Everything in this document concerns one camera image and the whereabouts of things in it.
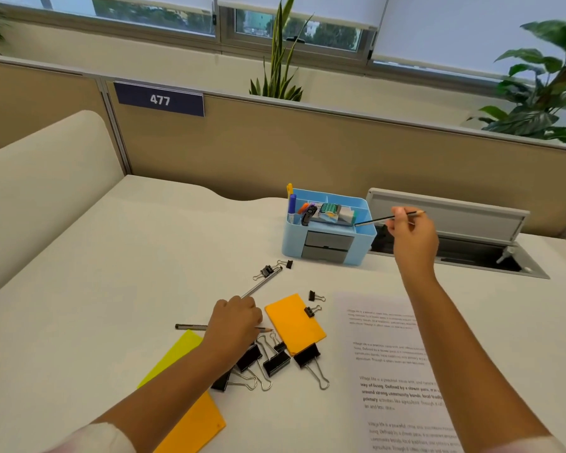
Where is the person's left hand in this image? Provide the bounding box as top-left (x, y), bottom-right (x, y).
top-left (201, 294), bottom-right (265, 369)

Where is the person's right hand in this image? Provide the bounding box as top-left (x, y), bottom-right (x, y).
top-left (386, 207), bottom-right (440, 280)

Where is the thin dark pencil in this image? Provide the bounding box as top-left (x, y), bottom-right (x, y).
top-left (354, 210), bottom-right (426, 227)

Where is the silver metal pen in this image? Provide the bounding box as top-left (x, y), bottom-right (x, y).
top-left (240, 266), bottom-right (284, 299)

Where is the person's left forearm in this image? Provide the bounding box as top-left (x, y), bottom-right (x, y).
top-left (91, 342), bottom-right (240, 453)

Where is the person's right forearm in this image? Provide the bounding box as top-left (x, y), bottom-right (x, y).
top-left (398, 274), bottom-right (558, 453)

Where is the grey wooden pencil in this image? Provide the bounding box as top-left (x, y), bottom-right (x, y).
top-left (175, 324), bottom-right (275, 332)

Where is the large black binder clip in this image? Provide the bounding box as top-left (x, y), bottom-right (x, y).
top-left (210, 369), bottom-right (258, 392)
top-left (256, 336), bottom-right (292, 378)
top-left (293, 343), bottom-right (331, 391)
top-left (234, 343), bottom-right (273, 392)

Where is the orange sticky note pad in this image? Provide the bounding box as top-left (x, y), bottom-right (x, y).
top-left (264, 293), bottom-right (327, 357)

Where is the light blue desk organizer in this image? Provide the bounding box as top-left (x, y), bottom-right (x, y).
top-left (281, 188), bottom-right (377, 267)

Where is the yellow paper sheet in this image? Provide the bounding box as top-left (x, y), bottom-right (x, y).
top-left (138, 329), bottom-right (204, 389)

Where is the beige desk partition panel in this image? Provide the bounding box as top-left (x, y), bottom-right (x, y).
top-left (105, 81), bottom-right (566, 254)
top-left (0, 58), bottom-right (108, 157)

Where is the orange paper sheet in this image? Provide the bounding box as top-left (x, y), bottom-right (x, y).
top-left (154, 390), bottom-right (227, 453)

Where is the white printed paper sheet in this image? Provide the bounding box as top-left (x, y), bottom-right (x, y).
top-left (332, 291), bottom-right (463, 453)

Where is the broad leaf green plant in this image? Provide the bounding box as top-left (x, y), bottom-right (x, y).
top-left (467, 20), bottom-right (566, 145)

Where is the white left sleeve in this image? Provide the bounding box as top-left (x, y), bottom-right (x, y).
top-left (51, 421), bottom-right (138, 453)

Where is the white sleeve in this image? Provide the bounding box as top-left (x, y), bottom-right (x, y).
top-left (488, 435), bottom-right (566, 453)
top-left (51, 421), bottom-right (138, 453)

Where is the tall snake plant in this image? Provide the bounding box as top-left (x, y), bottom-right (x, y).
top-left (249, 0), bottom-right (315, 102)

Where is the white roller blind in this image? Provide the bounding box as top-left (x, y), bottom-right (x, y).
top-left (372, 0), bottom-right (566, 81)

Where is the dark blue number sign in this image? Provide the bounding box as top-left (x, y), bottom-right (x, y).
top-left (114, 81), bottom-right (205, 118)

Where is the cream curved desk divider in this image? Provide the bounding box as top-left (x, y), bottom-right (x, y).
top-left (0, 110), bottom-right (126, 306)

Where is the white right sleeve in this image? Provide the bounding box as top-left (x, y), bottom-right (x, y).
top-left (488, 435), bottom-right (566, 453)

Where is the grey cable tray lid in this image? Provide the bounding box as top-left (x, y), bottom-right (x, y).
top-left (365, 187), bottom-right (532, 244)

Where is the grey window frame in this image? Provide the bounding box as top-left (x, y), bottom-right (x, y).
top-left (0, 0), bottom-right (566, 97)

